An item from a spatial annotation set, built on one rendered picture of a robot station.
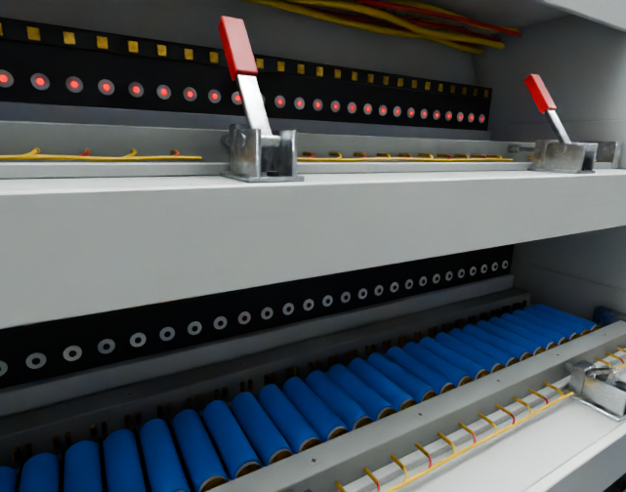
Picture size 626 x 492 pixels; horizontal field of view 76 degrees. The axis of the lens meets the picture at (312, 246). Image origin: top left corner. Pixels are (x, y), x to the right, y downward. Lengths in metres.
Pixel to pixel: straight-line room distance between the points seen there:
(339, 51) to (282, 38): 0.07
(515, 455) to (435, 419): 0.06
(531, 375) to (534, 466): 0.08
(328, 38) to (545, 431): 0.42
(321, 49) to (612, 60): 0.31
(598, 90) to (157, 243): 0.50
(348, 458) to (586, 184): 0.26
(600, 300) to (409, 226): 0.37
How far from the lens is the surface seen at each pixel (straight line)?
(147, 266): 0.16
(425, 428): 0.29
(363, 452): 0.26
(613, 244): 0.55
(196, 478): 0.26
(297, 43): 0.47
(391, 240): 0.21
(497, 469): 0.31
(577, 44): 0.59
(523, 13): 0.57
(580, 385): 0.41
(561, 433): 0.36
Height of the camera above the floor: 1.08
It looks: 2 degrees up
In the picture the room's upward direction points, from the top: 8 degrees counter-clockwise
